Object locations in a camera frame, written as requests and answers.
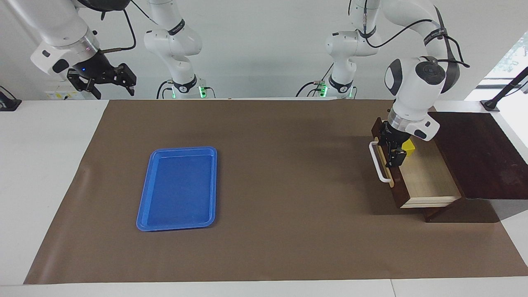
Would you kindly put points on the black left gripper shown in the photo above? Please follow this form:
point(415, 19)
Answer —
point(394, 136)

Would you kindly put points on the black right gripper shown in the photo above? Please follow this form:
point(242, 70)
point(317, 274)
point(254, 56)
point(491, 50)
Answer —
point(97, 70)

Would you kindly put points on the yellow block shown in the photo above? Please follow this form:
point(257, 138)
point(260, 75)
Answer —
point(409, 147)

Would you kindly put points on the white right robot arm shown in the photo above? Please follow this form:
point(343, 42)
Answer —
point(53, 24)

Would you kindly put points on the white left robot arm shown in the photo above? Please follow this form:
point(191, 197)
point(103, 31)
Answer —
point(412, 95)

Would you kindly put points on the dark wooden cabinet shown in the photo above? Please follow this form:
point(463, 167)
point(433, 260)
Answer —
point(482, 156)

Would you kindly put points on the black desk clamp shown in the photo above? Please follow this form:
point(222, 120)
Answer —
point(8, 103)

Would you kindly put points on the brown table mat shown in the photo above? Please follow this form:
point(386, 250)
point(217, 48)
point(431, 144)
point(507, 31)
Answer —
point(288, 206)

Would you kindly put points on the blue plastic tray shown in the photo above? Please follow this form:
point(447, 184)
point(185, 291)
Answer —
point(177, 189)

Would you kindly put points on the black pole stand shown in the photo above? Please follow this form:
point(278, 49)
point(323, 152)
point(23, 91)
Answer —
point(505, 88)

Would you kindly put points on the bright window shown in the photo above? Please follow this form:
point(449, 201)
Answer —
point(509, 62)

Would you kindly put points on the white wall socket box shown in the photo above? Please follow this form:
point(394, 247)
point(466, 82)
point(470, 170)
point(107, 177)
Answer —
point(57, 95)

